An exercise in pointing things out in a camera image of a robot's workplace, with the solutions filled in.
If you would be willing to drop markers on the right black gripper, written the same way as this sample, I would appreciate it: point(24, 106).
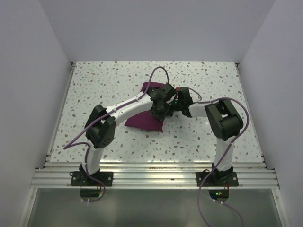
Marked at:
point(170, 113)

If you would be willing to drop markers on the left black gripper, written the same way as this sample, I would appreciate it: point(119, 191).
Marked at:
point(161, 116)

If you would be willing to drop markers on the purple cloth mat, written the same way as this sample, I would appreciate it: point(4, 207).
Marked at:
point(145, 120)

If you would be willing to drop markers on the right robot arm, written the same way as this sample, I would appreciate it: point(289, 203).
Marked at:
point(226, 125)

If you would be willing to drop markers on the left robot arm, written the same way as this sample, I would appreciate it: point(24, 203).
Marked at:
point(102, 123)

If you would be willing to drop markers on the aluminium rail frame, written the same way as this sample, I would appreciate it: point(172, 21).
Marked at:
point(140, 159)

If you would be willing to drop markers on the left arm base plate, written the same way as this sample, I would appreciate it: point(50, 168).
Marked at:
point(82, 180)

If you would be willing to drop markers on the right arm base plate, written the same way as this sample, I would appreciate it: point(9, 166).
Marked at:
point(216, 179)

